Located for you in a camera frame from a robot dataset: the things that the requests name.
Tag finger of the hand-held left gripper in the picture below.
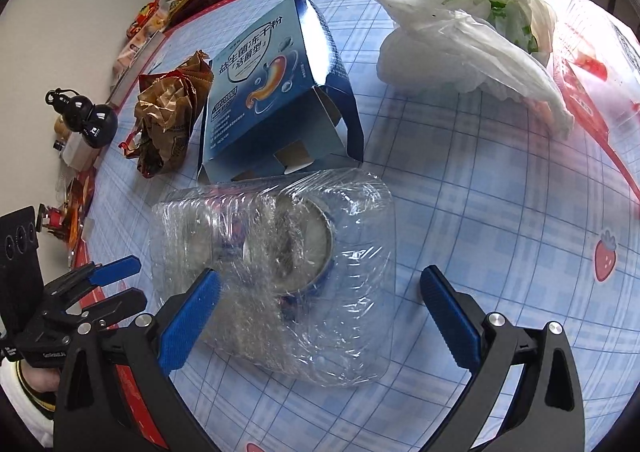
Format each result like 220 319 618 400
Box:
37 288 148 333
42 255 142 305

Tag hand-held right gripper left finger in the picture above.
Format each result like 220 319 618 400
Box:
52 268 223 452

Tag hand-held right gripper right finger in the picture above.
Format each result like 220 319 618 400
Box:
420 266 586 452

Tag clear plastic packaging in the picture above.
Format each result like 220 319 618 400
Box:
150 169 396 388

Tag brown snack wrapper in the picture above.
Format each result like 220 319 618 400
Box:
118 50 215 179

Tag blue cardboard box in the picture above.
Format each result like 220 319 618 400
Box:
196 0 365 184

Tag white plastic bag green scraps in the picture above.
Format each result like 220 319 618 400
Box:
361 0 576 140

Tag red-print clear plastic bag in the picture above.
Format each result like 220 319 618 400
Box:
545 0 640 205

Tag person's left forearm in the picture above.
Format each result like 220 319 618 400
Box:
0 359 58 450

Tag person's left hand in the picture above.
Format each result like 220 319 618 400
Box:
22 364 63 394

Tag small red items at edge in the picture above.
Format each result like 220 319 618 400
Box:
64 177 98 260

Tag blue plaid tablecloth red border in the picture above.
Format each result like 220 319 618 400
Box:
65 0 640 452

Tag black gourd ornament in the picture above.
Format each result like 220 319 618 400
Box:
45 88 119 149

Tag beige packet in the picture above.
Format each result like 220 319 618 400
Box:
112 32 151 82

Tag orange snack packets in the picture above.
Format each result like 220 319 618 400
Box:
126 0 168 40

